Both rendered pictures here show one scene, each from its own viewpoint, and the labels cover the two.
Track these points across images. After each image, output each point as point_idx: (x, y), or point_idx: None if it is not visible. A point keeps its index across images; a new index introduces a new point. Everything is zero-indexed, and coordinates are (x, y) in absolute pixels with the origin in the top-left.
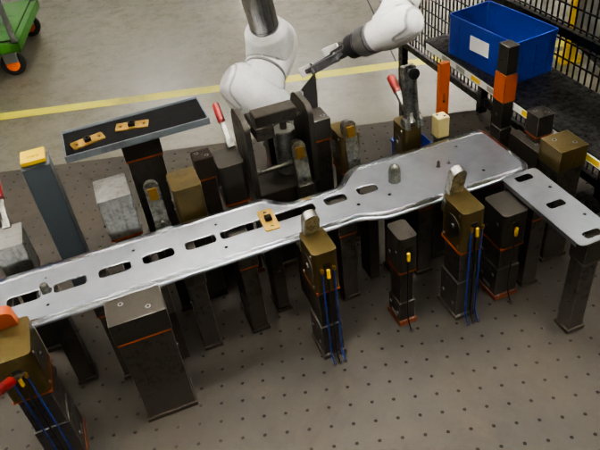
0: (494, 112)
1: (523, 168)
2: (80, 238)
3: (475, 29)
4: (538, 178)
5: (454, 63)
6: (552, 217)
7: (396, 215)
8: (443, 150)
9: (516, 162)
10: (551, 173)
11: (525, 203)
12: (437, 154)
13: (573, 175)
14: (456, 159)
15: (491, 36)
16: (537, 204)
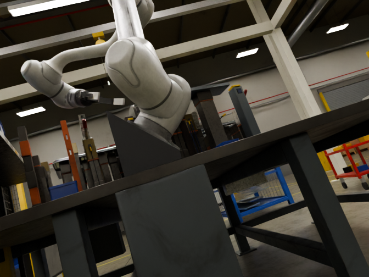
0: (32, 164)
1: (59, 169)
2: (241, 126)
3: (0, 121)
4: (59, 171)
5: (9, 142)
6: (71, 172)
7: (117, 156)
8: (80, 156)
9: (59, 167)
10: (50, 175)
11: None
12: (85, 156)
13: None
14: (79, 159)
15: (3, 127)
16: (71, 171)
